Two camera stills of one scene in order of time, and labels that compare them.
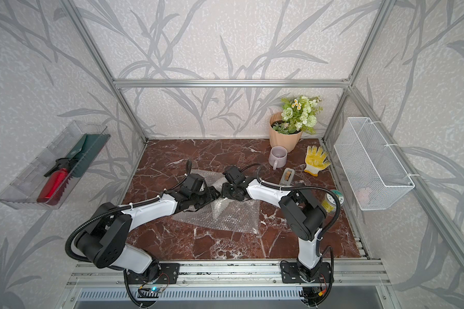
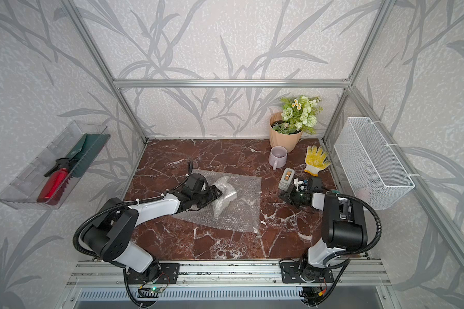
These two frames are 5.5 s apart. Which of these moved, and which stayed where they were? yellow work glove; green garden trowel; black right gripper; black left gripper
Moved: black right gripper
Stayed: green garden trowel; yellow work glove; black left gripper
